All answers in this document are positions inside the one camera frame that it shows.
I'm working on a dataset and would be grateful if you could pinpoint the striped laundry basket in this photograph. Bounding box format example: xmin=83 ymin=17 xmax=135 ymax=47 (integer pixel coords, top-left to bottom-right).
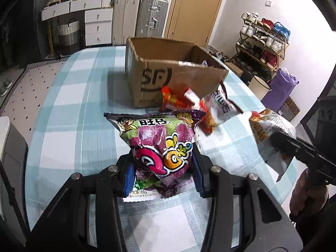
xmin=57 ymin=18 xmax=80 ymax=56

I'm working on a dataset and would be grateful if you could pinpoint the brown SF cardboard box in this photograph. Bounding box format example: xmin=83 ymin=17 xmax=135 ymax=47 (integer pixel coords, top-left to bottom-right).
xmin=125 ymin=38 xmax=228 ymax=108

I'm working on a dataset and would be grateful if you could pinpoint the silver hard suitcase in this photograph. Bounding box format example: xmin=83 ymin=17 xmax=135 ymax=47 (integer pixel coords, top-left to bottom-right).
xmin=135 ymin=0 xmax=169 ymax=38

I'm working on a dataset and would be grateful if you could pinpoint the wooden shoe rack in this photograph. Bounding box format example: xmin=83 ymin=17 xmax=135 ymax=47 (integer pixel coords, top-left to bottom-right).
xmin=232 ymin=11 xmax=290 ymax=84

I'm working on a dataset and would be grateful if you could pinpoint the white red noodle snack bag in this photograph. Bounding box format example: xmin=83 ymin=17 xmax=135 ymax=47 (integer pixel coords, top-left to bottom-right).
xmin=199 ymin=81 xmax=243 ymax=135

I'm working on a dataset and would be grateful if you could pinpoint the grey slippers pair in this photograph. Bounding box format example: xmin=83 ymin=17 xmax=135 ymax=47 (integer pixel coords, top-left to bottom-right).
xmin=0 ymin=78 xmax=13 ymax=97

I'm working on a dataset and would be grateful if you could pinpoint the wooden door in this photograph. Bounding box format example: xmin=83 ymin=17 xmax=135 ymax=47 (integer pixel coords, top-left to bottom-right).
xmin=165 ymin=0 xmax=222 ymax=47

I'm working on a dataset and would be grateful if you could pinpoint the person's right hand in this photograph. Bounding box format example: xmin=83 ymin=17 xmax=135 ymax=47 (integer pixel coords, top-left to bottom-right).
xmin=289 ymin=168 xmax=329 ymax=222

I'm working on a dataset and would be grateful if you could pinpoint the teal plaid tablecloth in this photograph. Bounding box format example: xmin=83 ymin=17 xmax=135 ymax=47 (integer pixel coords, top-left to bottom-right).
xmin=25 ymin=47 xmax=298 ymax=251

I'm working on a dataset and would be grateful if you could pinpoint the purple gift bag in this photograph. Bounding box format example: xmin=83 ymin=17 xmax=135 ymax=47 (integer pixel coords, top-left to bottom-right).
xmin=261 ymin=68 xmax=299 ymax=112

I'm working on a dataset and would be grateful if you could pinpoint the small cardboard box on floor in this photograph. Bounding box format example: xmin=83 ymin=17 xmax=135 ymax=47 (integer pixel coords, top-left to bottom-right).
xmin=225 ymin=63 xmax=243 ymax=78

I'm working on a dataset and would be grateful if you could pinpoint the purple QQ candy bag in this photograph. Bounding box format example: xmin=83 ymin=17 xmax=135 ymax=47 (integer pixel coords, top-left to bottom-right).
xmin=104 ymin=109 xmax=206 ymax=202

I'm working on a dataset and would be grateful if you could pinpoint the red wrapped snack pack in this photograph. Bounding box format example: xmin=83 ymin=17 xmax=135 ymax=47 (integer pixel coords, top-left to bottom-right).
xmin=160 ymin=85 xmax=200 ymax=112

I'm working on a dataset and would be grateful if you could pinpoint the cream hard suitcase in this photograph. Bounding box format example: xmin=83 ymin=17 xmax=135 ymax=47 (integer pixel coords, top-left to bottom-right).
xmin=112 ymin=0 xmax=140 ymax=46

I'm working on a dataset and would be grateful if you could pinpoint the white drawer desk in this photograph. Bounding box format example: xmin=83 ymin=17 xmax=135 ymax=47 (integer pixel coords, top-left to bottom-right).
xmin=41 ymin=0 xmax=113 ymax=48

